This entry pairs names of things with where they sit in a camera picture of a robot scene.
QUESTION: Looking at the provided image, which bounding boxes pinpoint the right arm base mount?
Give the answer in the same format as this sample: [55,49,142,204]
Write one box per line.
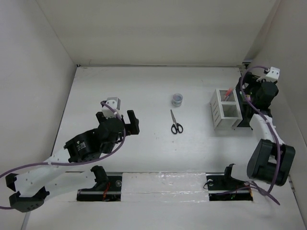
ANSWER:
[203,163,253,201]

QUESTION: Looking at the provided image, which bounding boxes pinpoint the white slotted organizer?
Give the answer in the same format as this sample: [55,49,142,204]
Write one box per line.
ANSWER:
[210,89,242,129]

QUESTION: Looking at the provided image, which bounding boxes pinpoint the black slotted organizer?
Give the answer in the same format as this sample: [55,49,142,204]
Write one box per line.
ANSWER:
[236,88,255,128]

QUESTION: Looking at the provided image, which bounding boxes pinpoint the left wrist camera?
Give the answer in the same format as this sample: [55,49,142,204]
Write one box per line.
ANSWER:
[101,97,121,119]

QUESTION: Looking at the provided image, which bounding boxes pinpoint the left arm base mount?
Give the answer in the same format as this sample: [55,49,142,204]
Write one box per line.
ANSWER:
[76,166,123,202]

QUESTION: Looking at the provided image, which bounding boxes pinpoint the jar of paper clips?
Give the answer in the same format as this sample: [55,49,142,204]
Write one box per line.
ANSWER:
[172,93,183,107]

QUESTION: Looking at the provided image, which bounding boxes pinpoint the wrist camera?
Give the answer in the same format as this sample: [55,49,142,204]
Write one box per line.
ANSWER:
[257,67,280,82]
[101,97,121,119]

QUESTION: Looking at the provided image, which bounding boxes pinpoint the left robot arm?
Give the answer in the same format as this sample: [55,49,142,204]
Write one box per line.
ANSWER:
[1,110,140,213]

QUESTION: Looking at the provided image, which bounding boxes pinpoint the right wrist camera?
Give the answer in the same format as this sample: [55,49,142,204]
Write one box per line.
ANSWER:
[257,67,280,82]

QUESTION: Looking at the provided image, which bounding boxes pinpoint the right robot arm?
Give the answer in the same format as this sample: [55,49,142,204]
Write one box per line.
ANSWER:
[236,67,295,186]

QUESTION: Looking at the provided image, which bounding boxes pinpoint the black handled scissors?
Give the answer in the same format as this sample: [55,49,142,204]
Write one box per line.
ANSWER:
[170,109,183,135]

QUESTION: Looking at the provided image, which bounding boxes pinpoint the red pen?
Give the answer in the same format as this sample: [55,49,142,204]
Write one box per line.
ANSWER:
[223,88,235,102]

